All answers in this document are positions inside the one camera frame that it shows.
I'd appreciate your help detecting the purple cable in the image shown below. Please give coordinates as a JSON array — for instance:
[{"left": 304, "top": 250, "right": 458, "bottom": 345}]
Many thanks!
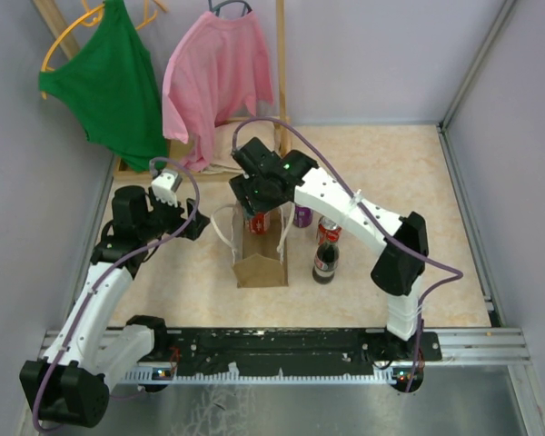
[
  {"left": 231, "top": 117, "right": 463, "bottom": 394},
  {"left": 30, "top": 156, "right": 202, "bottom": 431}
]

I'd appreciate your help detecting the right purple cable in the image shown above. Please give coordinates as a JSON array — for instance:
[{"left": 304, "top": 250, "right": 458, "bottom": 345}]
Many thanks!
[{"left": 231, "top": 117, "right": 463, "bottom": 394}]

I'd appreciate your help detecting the wooden clothes rack frame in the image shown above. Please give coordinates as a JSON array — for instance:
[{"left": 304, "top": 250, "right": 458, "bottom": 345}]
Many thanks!
[{"left": 32, "top": 1, "right": 292, "bottom": 182}]

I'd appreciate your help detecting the grey clothes hanger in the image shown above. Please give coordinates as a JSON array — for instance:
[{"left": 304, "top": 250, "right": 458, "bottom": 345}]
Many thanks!
[{"left": 208, "top": 0, "right": 253, "bottom": 20}]

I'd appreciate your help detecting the brown burlap canvas bag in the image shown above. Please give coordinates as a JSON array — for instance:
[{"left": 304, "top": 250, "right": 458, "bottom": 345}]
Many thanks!
[{"left": 210, "top": 203, "right": 292, "bottom": 289}]

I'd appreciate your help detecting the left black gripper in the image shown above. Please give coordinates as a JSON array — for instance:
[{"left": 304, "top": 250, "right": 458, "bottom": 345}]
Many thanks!
[{"left": 138, "top": 186, "right": 210, "bottom": 243}]

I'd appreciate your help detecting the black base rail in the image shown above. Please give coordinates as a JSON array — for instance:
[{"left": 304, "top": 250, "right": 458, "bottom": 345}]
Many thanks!
[{"left": 139, "top": 328, "right": 441, "bottom": 377}]

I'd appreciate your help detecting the green tank top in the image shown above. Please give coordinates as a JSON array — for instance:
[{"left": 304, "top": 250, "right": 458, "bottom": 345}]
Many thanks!
[{"left": 38, "top": 1, "right": 168, "bottom": 172}]

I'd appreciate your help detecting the cream folded cloth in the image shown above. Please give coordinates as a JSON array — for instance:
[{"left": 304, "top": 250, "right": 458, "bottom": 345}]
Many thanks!
[{"left": 203, "top": 121, "right": 280, "bottom": 173}]

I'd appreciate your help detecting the red cola can front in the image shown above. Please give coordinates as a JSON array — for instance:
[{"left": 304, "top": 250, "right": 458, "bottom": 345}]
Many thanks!
[{"left": 316, "top": 216, "right": 342, "bottom": 245}]

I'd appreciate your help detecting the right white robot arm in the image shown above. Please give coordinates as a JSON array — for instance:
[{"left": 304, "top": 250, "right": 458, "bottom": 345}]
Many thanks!
[{"left": 230, "top": 137, "right": 428, "bottom": 360}]

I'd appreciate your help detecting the yellow clothes hanger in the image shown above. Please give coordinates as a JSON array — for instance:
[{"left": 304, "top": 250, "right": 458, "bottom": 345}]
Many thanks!
[{"left": 40, "top": 0, "right": 169, "bottom": 100}]

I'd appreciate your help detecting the dark cola bottle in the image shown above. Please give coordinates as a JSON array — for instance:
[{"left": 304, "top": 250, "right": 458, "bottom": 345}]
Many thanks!
[{"left": 312, "top": 241, "right": 340, "bottom": 284}]

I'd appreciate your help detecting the purple soda can left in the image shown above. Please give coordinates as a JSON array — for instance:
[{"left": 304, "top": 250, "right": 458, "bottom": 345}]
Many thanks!
[{"left": 293, "top": 205, "right": 313, "bottom": 228}]

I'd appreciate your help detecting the red cola can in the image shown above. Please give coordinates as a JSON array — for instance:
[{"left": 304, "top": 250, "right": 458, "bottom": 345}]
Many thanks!
[
  {"left": 316, "top": 216, "right": 342, "bottom": 245},
  {"left": 247, "top": 212, "right": 271, "bottom": 235}
]

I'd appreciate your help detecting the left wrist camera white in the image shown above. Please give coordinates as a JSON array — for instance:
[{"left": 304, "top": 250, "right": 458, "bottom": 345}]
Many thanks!
[{"left": 151, "top": 169, "right": 183, "bottom": 207}]

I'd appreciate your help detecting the white toothed cable strip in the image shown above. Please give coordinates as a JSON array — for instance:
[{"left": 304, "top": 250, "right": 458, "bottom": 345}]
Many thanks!
[{"left": 117, "top": 365, "right": 426, "bottom": 386}]

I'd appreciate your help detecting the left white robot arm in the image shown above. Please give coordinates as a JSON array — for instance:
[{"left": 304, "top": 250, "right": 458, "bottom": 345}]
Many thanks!
[{"left": 19, "top": 185, "right": 208, "bottom": 433}]

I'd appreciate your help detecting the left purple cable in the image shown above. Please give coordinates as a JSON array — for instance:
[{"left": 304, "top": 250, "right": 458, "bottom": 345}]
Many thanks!
[{"left": 30, "top": 156, "right": 202, "bottom": 431}]

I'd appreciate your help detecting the pink t-shirt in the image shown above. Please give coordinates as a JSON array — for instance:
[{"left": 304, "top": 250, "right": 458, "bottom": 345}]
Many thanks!
[{"left": 162, "top": 12, "right": 274, "bottom": 172}]

